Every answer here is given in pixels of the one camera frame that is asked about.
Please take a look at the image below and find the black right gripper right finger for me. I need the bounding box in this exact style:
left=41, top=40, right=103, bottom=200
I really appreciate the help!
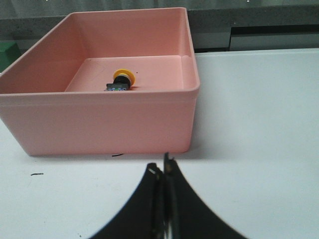
left=163, top=152, right=245, bottom=239

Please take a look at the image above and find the yellow black push button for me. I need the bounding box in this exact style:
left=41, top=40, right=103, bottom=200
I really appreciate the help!
left=104, top=69, right=136, bottom=92

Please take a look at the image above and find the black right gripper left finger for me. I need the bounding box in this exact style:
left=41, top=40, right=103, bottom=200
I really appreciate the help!
left=92, top=163, right=163, bottom=239

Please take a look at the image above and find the green cube block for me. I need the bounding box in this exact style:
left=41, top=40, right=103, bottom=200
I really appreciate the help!
left=0, top=41, right=21, bottom=72

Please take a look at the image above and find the grey stone counter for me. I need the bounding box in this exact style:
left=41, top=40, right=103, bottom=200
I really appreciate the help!
left=0, top=1, right=319, bottom=50

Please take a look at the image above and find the pink plastic bin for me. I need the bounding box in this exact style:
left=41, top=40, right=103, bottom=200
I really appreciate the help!
left=0, top=7, right=200, bottom=155

